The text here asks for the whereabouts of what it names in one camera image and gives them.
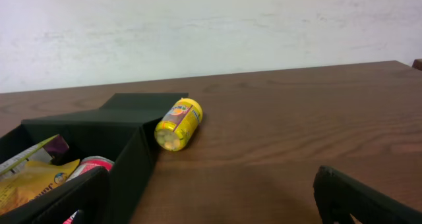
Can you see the red potato chips can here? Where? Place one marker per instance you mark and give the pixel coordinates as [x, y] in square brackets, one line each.
[89, 163]

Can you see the black gift box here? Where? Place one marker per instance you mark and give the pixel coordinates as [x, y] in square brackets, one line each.
[121, 130]

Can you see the green yellow carton box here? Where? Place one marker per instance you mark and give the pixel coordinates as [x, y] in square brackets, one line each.
[49, 151]

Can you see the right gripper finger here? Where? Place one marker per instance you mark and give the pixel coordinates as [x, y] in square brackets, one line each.
[342, 199]

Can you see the yellow snack packet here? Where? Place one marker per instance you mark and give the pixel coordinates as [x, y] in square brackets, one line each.
[36, 179]

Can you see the yellow candy jar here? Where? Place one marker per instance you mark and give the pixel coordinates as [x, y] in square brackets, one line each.
[178, 125]

